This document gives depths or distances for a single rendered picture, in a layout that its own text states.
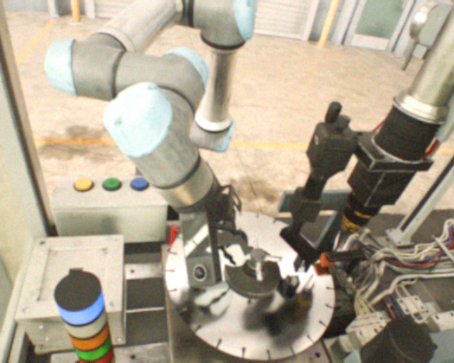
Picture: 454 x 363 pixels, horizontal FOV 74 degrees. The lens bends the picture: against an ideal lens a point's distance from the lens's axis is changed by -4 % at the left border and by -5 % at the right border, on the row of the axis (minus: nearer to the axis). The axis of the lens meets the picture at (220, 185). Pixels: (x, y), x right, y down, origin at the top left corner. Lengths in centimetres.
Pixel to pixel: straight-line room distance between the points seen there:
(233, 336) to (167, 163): 32
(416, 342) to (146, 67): 47
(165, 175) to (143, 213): 46
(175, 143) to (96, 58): 17
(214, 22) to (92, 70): 38
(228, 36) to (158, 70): 37
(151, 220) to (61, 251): 24
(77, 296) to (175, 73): 28
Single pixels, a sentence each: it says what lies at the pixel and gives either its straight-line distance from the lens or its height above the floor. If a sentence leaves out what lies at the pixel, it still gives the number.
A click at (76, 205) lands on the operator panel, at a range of 81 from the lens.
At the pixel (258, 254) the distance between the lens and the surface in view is 59.
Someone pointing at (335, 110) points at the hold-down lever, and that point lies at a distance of 50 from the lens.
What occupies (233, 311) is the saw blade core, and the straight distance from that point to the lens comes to 58.
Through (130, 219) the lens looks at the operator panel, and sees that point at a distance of 84.
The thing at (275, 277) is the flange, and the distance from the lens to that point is 62.
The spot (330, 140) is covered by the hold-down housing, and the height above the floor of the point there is 125.
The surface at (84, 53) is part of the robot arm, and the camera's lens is 47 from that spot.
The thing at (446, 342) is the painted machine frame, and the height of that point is 105.
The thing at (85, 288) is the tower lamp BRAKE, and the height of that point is 116.
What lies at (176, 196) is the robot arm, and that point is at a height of 118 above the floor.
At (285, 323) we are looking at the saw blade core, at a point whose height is 95.
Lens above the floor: 145
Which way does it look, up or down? 39 degrees down
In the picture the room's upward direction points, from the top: 12 degrees clockwise
